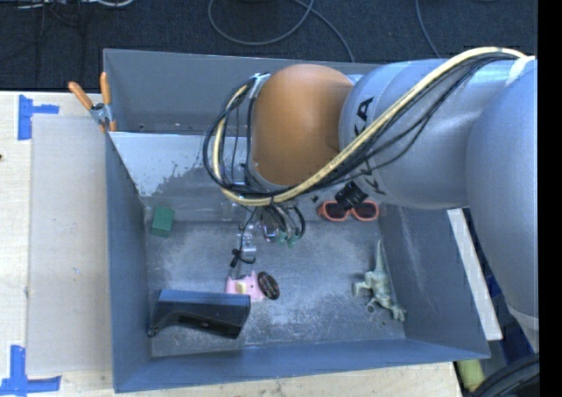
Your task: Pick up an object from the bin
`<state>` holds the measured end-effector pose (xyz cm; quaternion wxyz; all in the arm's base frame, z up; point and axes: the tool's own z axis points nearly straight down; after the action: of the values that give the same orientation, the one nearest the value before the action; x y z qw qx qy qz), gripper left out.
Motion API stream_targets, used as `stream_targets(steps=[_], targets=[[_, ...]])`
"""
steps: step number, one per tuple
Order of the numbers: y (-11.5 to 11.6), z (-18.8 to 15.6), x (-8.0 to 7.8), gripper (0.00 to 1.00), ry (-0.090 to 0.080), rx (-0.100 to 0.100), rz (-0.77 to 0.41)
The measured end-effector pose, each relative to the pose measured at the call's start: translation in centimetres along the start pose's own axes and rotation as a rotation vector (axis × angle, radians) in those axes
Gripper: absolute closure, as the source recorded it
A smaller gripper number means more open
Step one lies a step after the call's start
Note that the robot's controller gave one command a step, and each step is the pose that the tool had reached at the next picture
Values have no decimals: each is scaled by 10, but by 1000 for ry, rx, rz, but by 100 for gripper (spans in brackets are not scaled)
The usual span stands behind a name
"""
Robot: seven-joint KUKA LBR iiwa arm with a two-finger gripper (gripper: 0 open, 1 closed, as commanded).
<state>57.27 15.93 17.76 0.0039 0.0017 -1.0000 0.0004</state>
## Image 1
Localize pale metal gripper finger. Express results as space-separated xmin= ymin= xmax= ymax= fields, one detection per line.
xmin=235 ymin=232 xmax=258 ymax=281

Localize pink toy food piece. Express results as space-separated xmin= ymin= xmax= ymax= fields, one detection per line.
xmin=225 ymin=270 xmax=265 ymax=302

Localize dark brown oval packet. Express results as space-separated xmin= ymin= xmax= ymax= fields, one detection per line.
xmin=256 ymin=271 xmax=282 ymax=301

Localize grey metal bin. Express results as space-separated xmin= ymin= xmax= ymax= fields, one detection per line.
xmin=101 ymin=47 xmax=493 ymax=394

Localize black stapler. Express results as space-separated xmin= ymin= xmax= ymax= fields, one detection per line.
xmin=146 ymin=288 xmax=253 ymax=341

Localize dark green block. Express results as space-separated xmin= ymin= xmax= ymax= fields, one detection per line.
xmin=150 ymin=206 xmax=177 ymax=239

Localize orange sunglasses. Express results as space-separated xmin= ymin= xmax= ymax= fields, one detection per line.
xmin=317 ymin=198 xmax=380 ymax=223

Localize pale green toy dinosaur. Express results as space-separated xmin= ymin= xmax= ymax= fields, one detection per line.
xmin=352 ymin=240 xmax=407 ymax=323

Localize pale flat board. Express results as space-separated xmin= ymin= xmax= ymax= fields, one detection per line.
xmin=25 ymin=113 xmax=116 ymax=378

